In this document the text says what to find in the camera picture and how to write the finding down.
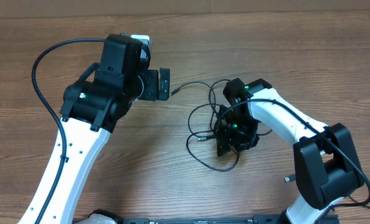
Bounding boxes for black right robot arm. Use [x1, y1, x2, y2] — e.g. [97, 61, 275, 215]
[214, 78, 364, 223]

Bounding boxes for black USB cables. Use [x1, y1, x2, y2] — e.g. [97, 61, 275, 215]
[170, 78, 273, 173]

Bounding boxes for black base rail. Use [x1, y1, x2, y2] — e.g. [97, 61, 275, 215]
[74, 208, 340, 224]

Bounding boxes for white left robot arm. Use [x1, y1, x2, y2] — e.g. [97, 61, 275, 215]
[19, 34, 170, 223]

